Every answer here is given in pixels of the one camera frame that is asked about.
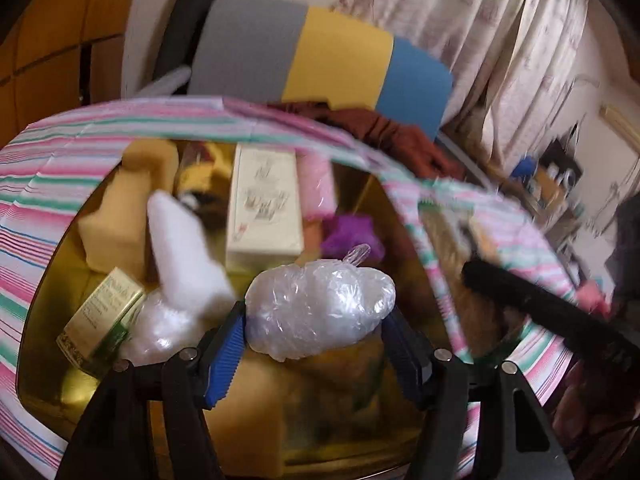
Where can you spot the black rolled mat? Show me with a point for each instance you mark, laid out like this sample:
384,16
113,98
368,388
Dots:
195,10

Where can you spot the black box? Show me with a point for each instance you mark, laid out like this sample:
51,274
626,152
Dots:
560,155

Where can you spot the pink soft item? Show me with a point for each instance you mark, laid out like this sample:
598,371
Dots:
317,185

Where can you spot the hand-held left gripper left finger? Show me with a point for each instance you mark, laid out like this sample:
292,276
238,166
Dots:
227,355

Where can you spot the brown-red garment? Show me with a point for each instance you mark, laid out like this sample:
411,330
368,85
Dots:
400,140

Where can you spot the pink garment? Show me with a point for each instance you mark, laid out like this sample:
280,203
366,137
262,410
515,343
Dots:
592,297

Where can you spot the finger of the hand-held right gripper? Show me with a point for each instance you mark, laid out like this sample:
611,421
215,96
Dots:
525,305

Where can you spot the gold tin box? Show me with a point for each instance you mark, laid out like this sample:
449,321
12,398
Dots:
50,390

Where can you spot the purple fuzzy object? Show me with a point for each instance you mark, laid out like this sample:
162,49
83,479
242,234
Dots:
350,232

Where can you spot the patterned cream curtain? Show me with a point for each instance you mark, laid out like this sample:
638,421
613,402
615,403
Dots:
475,35

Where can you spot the small green-label box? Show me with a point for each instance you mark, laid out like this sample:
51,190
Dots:
95,320

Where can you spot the wooden cabinet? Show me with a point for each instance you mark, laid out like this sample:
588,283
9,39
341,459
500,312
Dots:
50,35

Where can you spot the blue round object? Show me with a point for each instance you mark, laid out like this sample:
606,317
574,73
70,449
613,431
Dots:
524,167

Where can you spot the grey yellow blue chair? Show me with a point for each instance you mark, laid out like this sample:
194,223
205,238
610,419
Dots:
250,45

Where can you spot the striped pink green tablecloth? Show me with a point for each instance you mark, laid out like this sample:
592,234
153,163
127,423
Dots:
50,160

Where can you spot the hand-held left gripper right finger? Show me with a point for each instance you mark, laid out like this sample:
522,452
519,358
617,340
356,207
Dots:
404,355

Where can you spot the beige cardboard box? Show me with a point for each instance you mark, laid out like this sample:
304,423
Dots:
265,210

